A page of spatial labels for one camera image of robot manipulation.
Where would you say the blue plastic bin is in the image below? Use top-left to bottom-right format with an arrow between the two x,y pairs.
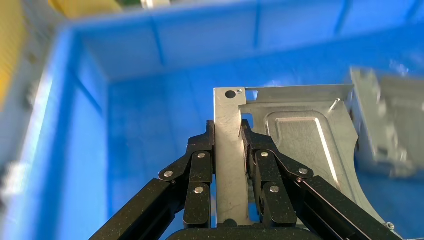
0,0 -> 424,240

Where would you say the yellow blurred object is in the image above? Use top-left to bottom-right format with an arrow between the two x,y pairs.
0,0 -> 124,108

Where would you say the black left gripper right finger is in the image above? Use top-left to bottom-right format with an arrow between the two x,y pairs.
239,119 -> 404,240

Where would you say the silver sheet metal bracket part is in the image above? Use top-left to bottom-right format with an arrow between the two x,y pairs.
350,67 -> 424,180
213,84 -> 396,232

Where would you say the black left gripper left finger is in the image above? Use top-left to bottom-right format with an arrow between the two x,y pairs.
89,119 -> 217,240

